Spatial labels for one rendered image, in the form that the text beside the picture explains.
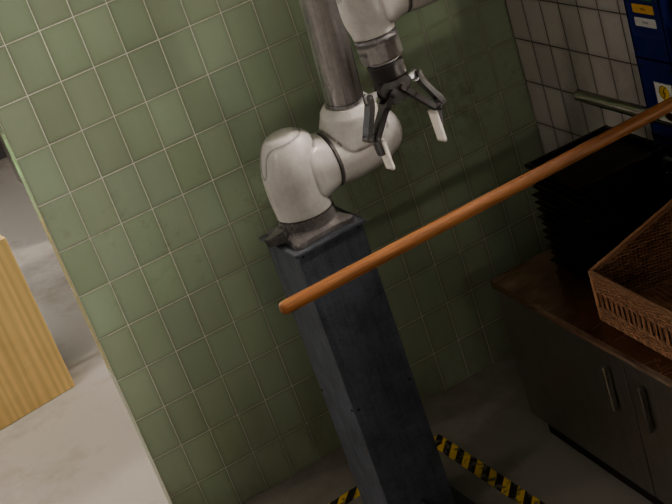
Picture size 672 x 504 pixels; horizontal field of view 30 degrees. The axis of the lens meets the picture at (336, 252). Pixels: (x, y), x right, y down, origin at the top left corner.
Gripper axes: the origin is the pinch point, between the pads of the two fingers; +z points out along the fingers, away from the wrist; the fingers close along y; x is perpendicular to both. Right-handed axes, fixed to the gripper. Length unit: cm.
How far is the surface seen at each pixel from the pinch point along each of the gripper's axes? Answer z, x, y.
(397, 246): 15.1, 4.5, 13.6
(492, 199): 15.9, 6.3, -10.2
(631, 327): 73, -11, -46
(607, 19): 15, -59, -100
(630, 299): 64, -8, -46
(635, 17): 12, -41, -96
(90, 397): 120, -250, 49
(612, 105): 18, -11, -59
